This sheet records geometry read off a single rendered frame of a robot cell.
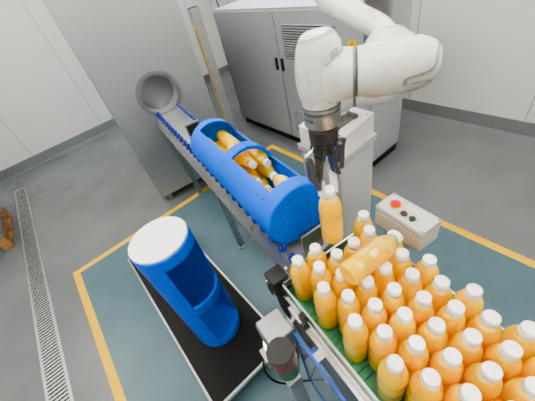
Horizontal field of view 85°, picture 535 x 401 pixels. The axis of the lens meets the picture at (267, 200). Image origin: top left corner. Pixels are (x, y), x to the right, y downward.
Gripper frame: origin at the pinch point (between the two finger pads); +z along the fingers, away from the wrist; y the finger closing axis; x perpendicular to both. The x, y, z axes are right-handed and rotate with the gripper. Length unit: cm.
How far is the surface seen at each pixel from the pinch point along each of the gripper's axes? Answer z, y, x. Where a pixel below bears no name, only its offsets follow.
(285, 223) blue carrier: 26.1, 8.2, -18.0
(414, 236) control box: 28.1, -23.3, 15.4
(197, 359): 121, 75, -43
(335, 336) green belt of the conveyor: 45, 17, 20
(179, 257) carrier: 37, 50, -42
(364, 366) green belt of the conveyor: 45, 15, 32
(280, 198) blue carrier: 13.3, 7.4, -18.6
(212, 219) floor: 137, 18, -167
